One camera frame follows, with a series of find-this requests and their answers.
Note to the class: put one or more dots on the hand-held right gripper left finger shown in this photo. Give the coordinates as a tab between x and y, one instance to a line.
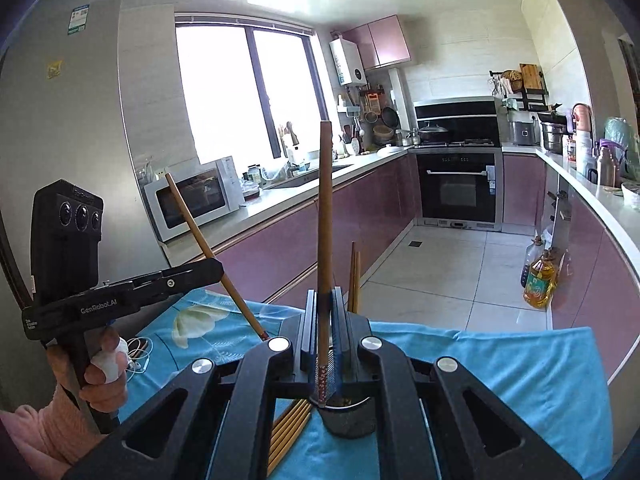
312	330

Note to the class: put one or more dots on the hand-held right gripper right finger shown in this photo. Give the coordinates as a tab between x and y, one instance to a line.
340	330

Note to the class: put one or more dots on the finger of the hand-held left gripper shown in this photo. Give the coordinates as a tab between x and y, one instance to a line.
195	272

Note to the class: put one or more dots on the wooden chopstick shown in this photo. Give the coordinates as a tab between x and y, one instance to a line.
325	210
352	275
195	225

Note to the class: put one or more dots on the black mesh chopstick holder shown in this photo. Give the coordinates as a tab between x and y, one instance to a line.
347	420

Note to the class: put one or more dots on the person's left hand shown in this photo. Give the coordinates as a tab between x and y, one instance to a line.
107	367

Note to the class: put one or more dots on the white microwave oven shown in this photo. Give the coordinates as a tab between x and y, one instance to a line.
190	200

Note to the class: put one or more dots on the pink base cabinets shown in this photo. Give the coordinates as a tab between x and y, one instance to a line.
580	260
310	230

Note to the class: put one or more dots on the silver refrigerator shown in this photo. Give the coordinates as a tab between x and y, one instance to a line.
100	120

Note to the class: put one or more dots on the kitchen faucet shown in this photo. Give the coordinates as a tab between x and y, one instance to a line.
289	145

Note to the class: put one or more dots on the blue floral tablecloth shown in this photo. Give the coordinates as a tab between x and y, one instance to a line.
500	390

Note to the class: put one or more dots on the black built-in oven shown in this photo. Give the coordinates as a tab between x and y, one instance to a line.
457	185

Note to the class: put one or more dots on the kitchen window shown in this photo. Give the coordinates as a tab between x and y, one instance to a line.
235	90

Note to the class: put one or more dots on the dark sauce bottle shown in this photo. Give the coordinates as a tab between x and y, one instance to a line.
529	265

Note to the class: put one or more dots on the yellow cooking oil bottle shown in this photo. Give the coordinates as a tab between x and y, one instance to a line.
540	282

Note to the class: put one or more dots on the black wok with lid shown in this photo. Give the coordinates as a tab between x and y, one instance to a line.
433	134

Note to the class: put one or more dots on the hanging frying pan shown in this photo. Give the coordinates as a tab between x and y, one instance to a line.
391	117

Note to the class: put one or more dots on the black range hood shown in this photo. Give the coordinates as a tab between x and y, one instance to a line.
457	120

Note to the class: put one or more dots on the white water heater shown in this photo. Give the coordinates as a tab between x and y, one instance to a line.
347	62

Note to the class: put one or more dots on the silver rice cooker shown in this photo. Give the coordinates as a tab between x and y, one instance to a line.
522	133

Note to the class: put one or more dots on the stainless steel pot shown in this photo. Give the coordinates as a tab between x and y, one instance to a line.
552	137

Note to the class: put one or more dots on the white plastic container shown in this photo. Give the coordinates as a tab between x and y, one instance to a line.
583	155

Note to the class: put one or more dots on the black dish rack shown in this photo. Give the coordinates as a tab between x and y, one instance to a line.
525	87

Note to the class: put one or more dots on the purple lid bottle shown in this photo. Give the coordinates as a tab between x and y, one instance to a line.
607	167

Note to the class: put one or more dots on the white bowl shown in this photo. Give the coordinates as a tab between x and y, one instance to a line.
632	195

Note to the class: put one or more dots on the pink thermos jug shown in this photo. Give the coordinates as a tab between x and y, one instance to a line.
581	116

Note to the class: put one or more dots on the green plastic bag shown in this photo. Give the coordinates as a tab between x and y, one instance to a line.
622	132

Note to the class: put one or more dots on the pink wall cabinet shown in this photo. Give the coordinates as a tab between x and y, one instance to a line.
385	42

